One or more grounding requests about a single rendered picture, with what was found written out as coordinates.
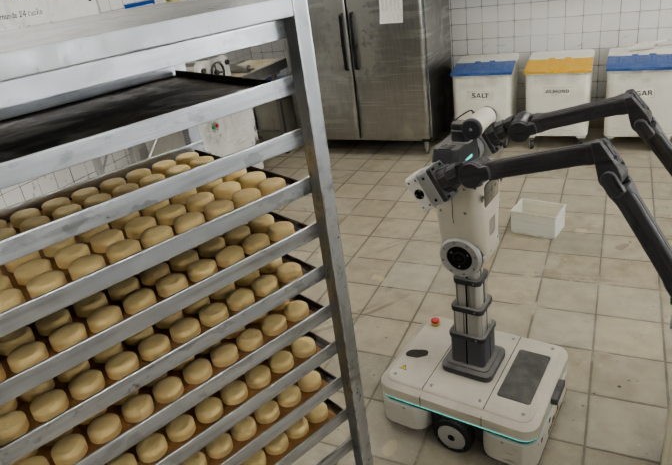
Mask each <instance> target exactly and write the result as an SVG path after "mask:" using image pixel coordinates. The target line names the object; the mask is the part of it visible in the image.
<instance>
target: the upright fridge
mask: <svg viewBox="0 0 672 465"><path fill-rule="evenodd" d="M402 2H403V23H386V24H380V9H379V0H307V4H308V11H309V18H310V25H311V32H312V39H313V46H314V53H315V60H316V67H317V74H318V81H319V88H320V95H321V102H322V109H323V116H324V123H325V130H326V137H327V139H329V140H399V141H422V142H424V149H426V151H425V154H429V153H430V151H428V149H429V148H430V146H429V142H431V141H433V140H434V139H435V138H436V137H437V135H438V134H439V133H440V132H441V131H442V130H443V128H444V130H443V132H447V131H448V130H447V129H446V127H447V124H448V122H449V121H450V120H451V119H452V118H453V117H454V103H453V81H452V77H450V73H451V72H452V59H451V37H450V15H449V0H402Z"/></svg>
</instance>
